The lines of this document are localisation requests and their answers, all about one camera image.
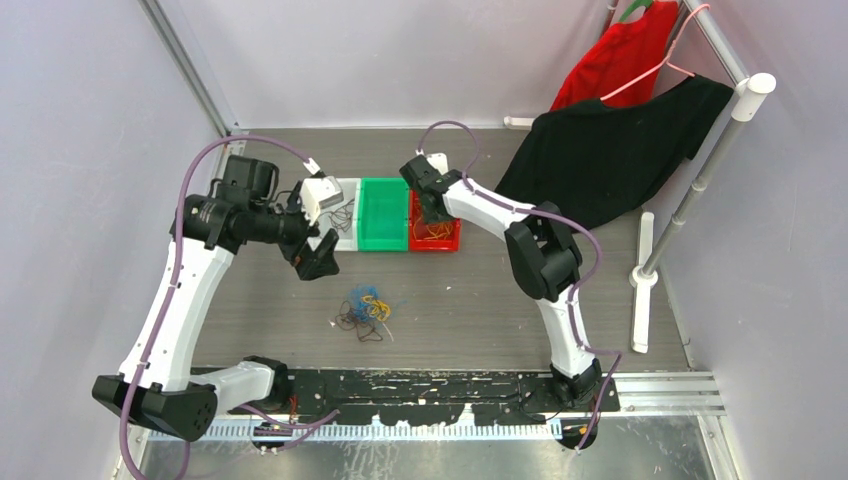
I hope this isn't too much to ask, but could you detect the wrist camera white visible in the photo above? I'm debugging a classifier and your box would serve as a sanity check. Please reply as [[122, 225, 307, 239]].
[[300, 176, 344, 225], [409, 151, 450, 177]]

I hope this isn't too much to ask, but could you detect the red plastic bin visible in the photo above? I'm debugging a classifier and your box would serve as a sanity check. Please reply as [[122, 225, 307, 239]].
[[408, 191, 461, 252]]

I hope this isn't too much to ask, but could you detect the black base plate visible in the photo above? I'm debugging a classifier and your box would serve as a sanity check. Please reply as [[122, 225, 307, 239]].
[[251, 369, 620, 427]]

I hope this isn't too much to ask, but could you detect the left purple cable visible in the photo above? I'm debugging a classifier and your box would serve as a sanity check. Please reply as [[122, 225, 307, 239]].
[[117, 135, 340, 480]]

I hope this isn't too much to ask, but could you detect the orange cable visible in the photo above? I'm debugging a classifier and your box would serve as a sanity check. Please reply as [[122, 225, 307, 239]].
[[411, 211, 458, 243]]

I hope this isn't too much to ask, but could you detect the white cable duct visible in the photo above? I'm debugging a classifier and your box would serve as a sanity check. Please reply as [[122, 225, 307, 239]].
[[146, 421, 564, 443]]

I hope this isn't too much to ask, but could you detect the white plastic bin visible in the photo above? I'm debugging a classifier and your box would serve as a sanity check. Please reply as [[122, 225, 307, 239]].
[[308, 178, 362, 252]]

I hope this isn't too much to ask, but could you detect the red shirt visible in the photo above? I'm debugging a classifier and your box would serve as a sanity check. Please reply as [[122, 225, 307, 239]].
[[550, 1, 678, 111]]

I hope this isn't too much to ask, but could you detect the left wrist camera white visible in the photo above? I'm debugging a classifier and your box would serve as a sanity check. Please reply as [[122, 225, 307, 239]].
[[300, 176, 344, 225]]

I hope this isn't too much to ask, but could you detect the aluminium frame post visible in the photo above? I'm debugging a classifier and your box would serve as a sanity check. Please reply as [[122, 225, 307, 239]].
[[139, 0, 238, 137]]

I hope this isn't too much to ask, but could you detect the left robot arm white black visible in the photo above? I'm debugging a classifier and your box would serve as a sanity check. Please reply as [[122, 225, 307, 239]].
[[92, 155, 344, 442]]

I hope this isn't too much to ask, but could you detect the blue cable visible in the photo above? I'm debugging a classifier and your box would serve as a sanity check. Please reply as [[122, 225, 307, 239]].
[[347, 284, 407, 323]]

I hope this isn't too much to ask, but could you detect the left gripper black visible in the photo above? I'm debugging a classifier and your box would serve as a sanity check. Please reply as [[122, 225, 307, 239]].
[[250, 187, 339, 279]]

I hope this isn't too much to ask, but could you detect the yellow cable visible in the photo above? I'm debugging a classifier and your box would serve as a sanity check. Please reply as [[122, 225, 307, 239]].
[[360, 295, 393, 325]]

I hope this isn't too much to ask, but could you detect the black shirt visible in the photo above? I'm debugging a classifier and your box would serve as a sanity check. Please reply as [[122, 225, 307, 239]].
[[495, 75, 734, 229]]

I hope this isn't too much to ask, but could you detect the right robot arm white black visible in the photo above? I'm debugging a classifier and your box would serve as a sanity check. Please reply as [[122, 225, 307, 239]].
[[399, 155, 602, 411]]

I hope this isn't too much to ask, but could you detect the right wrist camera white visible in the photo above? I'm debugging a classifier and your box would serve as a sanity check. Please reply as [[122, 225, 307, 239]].
[[409, 151, 450, 177]]

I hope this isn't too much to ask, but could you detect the green clothes hanger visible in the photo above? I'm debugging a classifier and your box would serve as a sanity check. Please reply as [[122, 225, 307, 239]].
[[618, 0, 653, 23]]

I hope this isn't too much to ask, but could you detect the white clothes rack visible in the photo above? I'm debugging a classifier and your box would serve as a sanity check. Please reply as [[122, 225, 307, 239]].
[[503, 0, 778, 354]]

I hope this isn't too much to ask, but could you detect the pink clothes hanger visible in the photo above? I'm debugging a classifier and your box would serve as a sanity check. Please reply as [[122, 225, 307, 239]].
[[600, 3, 711, 102]]

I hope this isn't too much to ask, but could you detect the green plastic bin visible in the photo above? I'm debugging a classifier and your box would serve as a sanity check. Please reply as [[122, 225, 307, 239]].
[[357, 177, 410, 252]]

